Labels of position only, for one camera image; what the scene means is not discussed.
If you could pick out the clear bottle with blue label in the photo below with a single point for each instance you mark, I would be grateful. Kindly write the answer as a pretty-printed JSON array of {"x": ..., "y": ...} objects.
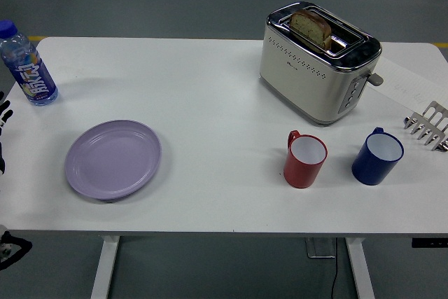
[{"x": 33, "y": 75}]

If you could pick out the clear plastic bracket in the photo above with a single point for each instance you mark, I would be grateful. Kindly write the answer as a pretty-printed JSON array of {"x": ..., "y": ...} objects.
[{"x": 320, "y": 248}]

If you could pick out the brown bread slice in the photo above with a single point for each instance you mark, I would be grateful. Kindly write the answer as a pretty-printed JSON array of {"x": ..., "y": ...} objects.
[{"x": 309, "y": 29}]

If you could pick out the blue mug white inside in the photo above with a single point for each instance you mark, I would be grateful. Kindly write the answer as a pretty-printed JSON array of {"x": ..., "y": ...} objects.
[{"x": 371, "y": 169}]

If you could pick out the silver metal toast rack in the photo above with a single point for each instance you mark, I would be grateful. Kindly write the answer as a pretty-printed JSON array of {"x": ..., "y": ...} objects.
[{"x": 434, "y": 113}]

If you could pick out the cream and chrome toaster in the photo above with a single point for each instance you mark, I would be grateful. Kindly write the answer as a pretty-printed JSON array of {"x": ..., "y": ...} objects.
[{"x": 297, "y": 82}]

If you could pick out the red mug white inside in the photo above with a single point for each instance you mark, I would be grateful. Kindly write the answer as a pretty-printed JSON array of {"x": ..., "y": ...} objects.
[{"x": 297, "y": 173}]

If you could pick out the white table leg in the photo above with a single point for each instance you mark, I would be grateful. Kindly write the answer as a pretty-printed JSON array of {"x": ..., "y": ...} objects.
[
  {"x": 105, "y": 271},
  {"x": 358, "y": 271}
]

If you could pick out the white paper sheet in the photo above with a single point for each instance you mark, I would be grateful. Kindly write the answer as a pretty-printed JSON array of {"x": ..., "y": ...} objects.
[{"x": 402, "y": 78}]

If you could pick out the black desk control panel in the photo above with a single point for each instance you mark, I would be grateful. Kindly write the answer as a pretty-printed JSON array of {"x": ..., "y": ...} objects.
[{"x": 428, "y": 243}]

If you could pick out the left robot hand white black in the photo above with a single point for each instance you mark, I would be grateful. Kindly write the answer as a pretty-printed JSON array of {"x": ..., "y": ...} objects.
[{"x": 3, "y": 113}]

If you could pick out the lilac round plate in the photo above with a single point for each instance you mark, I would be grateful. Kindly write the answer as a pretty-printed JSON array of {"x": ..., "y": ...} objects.
[{"x": 112, "y": 159}]

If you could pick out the yellow floor tape strip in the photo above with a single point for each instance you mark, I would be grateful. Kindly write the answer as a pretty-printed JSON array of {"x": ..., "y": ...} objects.
[{"x": 441, "y": 45}]

